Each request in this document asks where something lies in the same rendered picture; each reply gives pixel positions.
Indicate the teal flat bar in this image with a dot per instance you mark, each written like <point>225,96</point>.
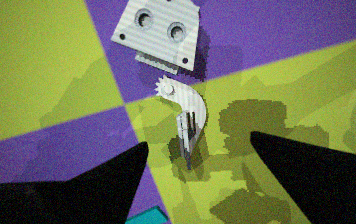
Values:
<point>153,215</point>

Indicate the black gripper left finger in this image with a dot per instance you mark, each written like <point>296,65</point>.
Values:
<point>101,195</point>

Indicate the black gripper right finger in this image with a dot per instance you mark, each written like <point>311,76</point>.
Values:
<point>320,180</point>

